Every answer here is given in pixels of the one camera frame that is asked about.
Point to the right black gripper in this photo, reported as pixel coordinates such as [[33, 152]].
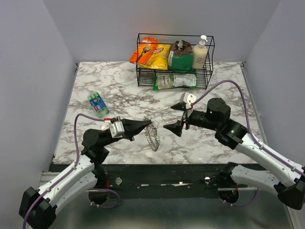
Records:
[[176, 128]]

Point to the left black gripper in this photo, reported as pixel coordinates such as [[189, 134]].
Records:
[[137, 126]]

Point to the metal toothed key ring disc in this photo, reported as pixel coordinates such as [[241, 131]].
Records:
[[151, 135]]

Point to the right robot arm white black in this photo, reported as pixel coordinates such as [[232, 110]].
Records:
[[280, 176]]

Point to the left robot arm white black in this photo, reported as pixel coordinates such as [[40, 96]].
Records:
[[40, 207]]

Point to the green white snack bag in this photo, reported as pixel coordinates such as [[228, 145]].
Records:
[[168, 81]]

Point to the green blue sponge pack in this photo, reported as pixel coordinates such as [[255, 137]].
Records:
[[98, 104]]

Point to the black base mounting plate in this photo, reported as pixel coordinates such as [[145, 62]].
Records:
[[164, 181]]

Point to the brown green coffee bag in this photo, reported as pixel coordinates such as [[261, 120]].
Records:
[[180, 57]]

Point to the yellow chips bag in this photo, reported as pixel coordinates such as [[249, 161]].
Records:
[[158, 60]]

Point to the cream lotion pump bottle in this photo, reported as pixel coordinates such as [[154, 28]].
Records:
[[200, 52]]

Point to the orange razor box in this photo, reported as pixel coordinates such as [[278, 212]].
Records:
[[144, 51]]

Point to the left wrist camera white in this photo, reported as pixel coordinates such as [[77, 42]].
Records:
[[116, 129]]

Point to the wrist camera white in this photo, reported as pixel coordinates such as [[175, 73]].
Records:
[[116, 129], [187, 99]]

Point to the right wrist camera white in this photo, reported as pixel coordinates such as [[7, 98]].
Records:
[[187, 99]]

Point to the black wire shelf rack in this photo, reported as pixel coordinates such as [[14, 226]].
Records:
[[145, 76]]

